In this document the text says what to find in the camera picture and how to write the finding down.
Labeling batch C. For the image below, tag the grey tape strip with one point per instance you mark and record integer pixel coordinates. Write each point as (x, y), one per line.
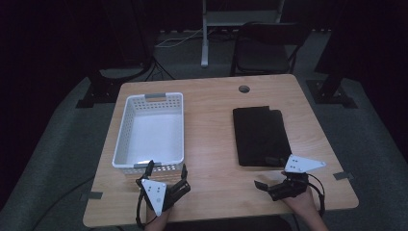
(92, 195)
(342, 175)

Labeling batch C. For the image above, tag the white-framed desk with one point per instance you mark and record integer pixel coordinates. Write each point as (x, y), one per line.
(204, 38)

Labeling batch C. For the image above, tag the person's left hand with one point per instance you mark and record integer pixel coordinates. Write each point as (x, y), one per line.
(158, 219)

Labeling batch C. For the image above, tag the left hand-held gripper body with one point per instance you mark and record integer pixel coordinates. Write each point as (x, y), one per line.
(157, 192)

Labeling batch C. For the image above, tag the white perforated plastic basket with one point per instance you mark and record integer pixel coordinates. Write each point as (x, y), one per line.
(154, 141)

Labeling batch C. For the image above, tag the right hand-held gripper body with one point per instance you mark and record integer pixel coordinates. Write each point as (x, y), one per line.
(290, 187)

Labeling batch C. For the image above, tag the person's right hand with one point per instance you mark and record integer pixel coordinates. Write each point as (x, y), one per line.
(303, 203)

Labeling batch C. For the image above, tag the black stand base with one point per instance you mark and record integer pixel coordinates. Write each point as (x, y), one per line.
(102, 88)
(330, 91)

